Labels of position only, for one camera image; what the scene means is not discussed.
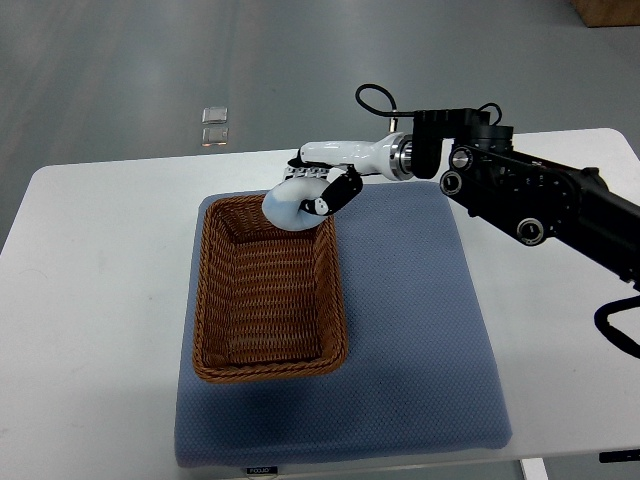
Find brown cardboard box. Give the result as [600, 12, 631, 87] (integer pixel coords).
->
[570, 0, 640, 28]

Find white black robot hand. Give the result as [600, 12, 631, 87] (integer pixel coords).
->
[284, 133, 413, 217]

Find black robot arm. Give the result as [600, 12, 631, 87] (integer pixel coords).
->
[356, 98, 639, 284]

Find brown wicker basket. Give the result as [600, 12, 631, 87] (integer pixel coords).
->
[192, 195, 348, 383]

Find upper silver floor plate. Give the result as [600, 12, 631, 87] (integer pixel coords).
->
[202, 107, 228, 124]

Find blue textured mat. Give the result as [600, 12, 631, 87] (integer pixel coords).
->
[175, 181, 511, 468]

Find light blue plush toy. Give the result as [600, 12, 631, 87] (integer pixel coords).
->
[262, 177, 329, 232]

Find silver floor plate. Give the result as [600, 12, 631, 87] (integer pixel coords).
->
[202, 107, 228, 124]
[201, 127, 229, 147]

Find white table leg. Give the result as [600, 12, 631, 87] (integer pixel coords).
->
[519, 458, 549, 480]

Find lower silver floor plate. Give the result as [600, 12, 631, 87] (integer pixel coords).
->
[201, 127, 229, 147]

